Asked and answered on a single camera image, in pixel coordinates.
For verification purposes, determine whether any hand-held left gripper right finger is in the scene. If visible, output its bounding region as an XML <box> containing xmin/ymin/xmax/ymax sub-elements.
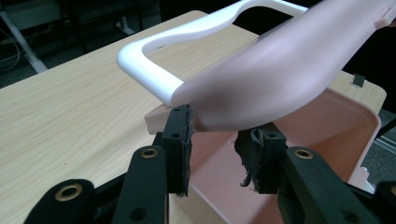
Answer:
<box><xmin>233</xmin><ymin>122</ymin><xmax>288</xmax><ymax>194</ymax></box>

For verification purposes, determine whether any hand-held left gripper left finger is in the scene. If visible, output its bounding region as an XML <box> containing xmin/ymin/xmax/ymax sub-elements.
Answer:
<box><xmin>161</xmin><ymin>104</ymin><xmax>194</xmax><ymax>198</ymax></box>

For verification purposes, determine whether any pink storage box with lid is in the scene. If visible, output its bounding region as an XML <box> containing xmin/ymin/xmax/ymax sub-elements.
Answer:
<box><xmin>116</xmin><ymin>0</ymin><xmax>396</xmax><ymax>224</ymax></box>

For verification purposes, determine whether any small dark grey tab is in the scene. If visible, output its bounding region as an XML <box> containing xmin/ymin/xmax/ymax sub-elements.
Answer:
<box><xmin>350</xmin><ymin>73</ymin><xmax>366</xmax><ymax>89</ymax></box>

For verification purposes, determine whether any white desk with metal legs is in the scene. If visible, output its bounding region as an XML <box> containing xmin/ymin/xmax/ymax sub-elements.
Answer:
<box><xmin>0</xmin><ymin>10</ymin><xmax>135</xmax><ymax>75</ymax></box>

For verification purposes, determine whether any aluminium floor rail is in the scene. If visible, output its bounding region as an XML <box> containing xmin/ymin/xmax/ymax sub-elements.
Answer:
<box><xmin>373</xmin><ymin>135</ymin><xmax>396</xmax><ymax>155</ymax></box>

